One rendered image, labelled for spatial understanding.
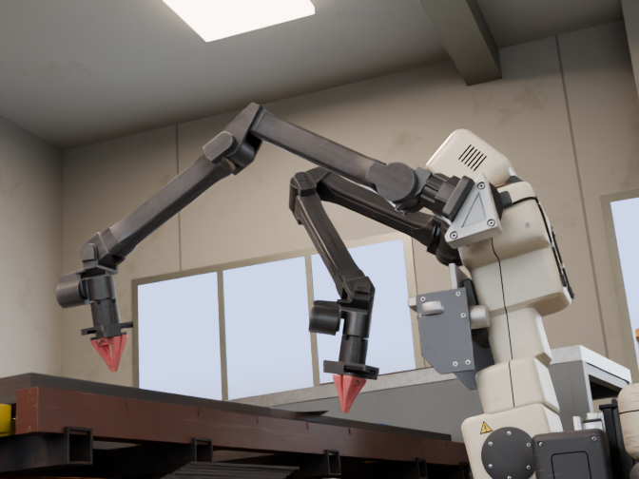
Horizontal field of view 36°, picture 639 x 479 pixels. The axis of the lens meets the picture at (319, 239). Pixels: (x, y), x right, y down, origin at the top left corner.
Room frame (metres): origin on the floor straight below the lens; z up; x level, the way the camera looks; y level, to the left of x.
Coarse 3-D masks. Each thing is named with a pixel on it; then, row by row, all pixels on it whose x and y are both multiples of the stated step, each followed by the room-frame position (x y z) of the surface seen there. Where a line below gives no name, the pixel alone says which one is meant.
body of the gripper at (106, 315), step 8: (96, 304) 1.99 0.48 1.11; (104, 304) 1.99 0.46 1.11; (112, 304) 2.00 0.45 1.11; (96, 312) 2.00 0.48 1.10; (104, 312) 1.99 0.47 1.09; (112, 312) 2.00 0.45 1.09; (96, 320) 2.00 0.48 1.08; (104, 320) 2.00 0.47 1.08; (112, 320) 2.00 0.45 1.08; (88, 328) 1.99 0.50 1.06; (96, 328) 1.98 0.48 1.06; (104, 328) 1.97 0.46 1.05
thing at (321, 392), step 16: (560, 352) 2.59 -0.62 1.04; (576, 352) 2.57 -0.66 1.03; (592, 352) 2.68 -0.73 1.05; (432, 368) 2.76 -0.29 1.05; (608, 368) 2.82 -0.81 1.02; (624, 368) 3.02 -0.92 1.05; (368, 384) 2.86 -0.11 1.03; (384, 384) 2.84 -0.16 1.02; (400, 384) 2.81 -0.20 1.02; (416, 384) 2.79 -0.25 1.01; (592, 384) 3.15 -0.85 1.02; (224, 400) 3.10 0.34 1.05; (240, 400) 3.08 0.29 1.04; (256, 400) 3.05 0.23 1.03; (272, 400) 3.02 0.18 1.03; (288, 400) 2.99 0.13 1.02; (304, 400) 2.97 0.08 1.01
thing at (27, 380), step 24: (0, 384) 1.37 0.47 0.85; (24, 384) 1.35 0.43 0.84; (48, 384) 1.37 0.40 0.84; (72, 384) 1.41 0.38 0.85; (96, 384) 1.46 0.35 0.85; (216, 408) 1.73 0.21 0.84; (240, 408) 1.80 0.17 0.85; (264, 408) 1.88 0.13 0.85; (408, 432) 2.46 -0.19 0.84; (432, 432) 2.60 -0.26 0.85; (216, 456) 2.55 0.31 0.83; (240, 456) 2.52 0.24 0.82; (264, 456) 2.51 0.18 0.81
